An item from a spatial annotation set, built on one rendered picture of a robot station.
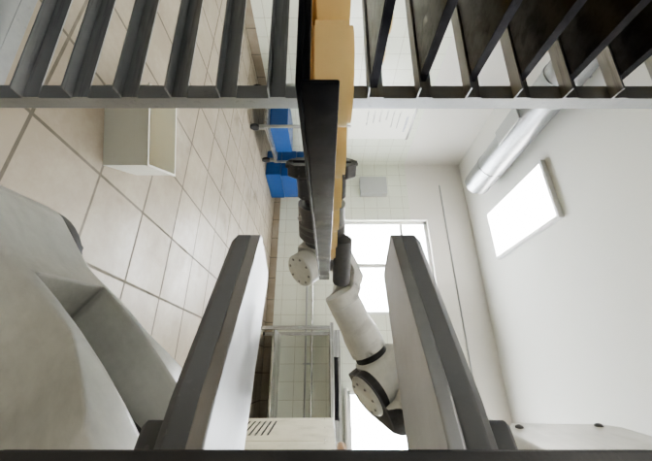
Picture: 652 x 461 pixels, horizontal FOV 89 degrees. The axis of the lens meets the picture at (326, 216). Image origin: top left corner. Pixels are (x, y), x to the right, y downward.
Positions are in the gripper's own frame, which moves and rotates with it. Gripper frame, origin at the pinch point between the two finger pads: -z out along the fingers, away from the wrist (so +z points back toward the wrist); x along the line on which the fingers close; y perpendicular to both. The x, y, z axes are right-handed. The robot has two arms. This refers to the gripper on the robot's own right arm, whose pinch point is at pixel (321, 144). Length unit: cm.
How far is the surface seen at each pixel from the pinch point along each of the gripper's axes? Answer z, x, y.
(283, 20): -20.1, -8.1, -20.3
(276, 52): -14.2, -9.1, -14.4
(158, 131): 14, -69, -83
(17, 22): -19, -63, -21
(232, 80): -9.5, -16.9, -9.7
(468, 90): -8.2, 26.1, -6.7
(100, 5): -23, -46, -23
